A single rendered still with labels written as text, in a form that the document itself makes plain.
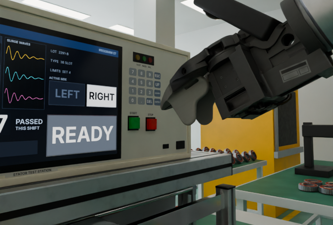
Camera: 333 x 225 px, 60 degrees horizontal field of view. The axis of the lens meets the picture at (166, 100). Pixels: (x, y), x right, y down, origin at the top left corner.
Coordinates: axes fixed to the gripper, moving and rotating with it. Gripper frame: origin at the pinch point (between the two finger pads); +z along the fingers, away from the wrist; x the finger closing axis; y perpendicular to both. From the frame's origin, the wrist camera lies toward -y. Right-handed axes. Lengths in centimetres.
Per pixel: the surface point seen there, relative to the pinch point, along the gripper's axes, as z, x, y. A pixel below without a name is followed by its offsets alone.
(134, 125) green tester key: 7.5, -0.2, 0.6
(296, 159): 129, 410, 6
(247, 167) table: 115, 234, 0
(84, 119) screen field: 7.6, -8.6, -0.4
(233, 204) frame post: 10.9, 23.1, 16.8
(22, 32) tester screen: 3.5, -16.9, -9.4
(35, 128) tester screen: 8.1, -15.1, 0.5
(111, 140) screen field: 8.9, -4.1, 2.4
